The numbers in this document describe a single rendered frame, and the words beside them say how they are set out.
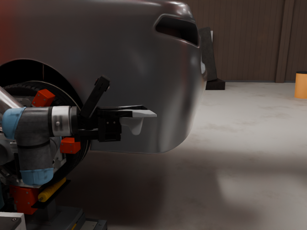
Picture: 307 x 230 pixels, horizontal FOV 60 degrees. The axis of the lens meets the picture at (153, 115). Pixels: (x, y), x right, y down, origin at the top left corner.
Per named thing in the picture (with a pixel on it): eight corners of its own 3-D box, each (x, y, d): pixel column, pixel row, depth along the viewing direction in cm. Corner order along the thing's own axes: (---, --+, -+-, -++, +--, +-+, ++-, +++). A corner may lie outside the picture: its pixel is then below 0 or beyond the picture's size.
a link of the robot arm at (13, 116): (13, 136, 68) (9, 104, 66) (58, 134, 70) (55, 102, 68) (2, 148, 61) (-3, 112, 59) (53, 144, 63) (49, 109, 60)
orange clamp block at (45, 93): (49, 108, 151) (55, 95, 148) (40, 111, 143) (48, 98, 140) (39, 101, 151) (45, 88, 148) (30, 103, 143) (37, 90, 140)
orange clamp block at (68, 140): (66, 148, 155) (81, 148, 154) (59, 153, 148) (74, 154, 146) (65, 136, 153) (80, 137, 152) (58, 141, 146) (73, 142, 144)
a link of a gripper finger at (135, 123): (157, 135, 62) (124, 132, 67) (156, 110, 62) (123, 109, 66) (151, 137, 60) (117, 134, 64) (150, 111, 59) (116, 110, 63)
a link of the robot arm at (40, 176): (59, 167, 76) (55, 130, 73) (51, 187, 65) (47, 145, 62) (29, 169, 75) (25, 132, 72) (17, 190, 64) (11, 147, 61)
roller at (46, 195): (68, 180, 185) (67, 173, 184) (44, 205, 157) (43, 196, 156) (60, 180, 186) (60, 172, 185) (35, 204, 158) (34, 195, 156)
